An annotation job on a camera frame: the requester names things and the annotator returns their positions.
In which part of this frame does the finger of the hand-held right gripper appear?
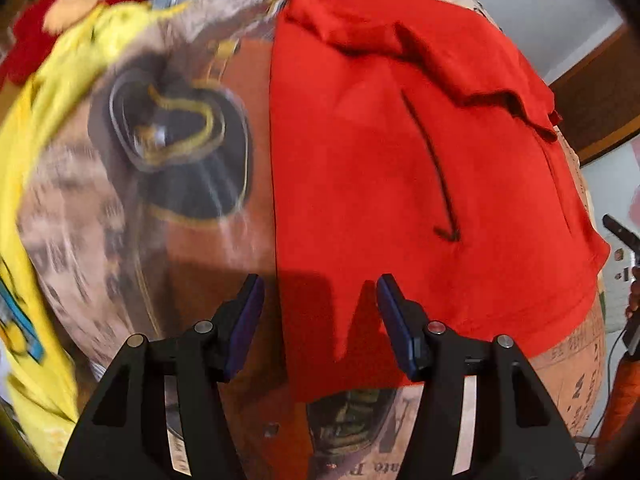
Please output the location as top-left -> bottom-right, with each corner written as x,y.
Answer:
602,214 -> 640,257

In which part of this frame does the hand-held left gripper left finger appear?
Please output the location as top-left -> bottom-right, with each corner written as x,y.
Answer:
57,274 -> 266,480

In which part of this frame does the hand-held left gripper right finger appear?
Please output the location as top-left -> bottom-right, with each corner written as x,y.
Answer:
376,274 -> 586,480

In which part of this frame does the red zip jacket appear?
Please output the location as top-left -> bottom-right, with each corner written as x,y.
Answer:
270,0 -> 612,403

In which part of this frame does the person's right forearm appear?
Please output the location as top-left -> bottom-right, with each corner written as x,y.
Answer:
596,352 -> 640,453

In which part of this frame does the person's right hand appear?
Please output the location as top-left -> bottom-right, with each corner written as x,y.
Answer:
626,265 -> 640,320

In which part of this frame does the printed bed sheet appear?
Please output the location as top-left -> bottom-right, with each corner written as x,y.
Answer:
0,0 -> 608,480

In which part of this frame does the wooden door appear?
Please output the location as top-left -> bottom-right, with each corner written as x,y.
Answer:
547,25 -> 640,167

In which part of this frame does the yellow cloth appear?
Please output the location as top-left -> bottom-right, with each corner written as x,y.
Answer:
0,2 -> 193,471

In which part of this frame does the red plush toy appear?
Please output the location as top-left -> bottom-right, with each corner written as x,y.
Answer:
0,0 -> 156,86

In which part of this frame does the thin gripper cable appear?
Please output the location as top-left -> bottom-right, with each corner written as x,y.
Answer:
577,324 -> 632,463

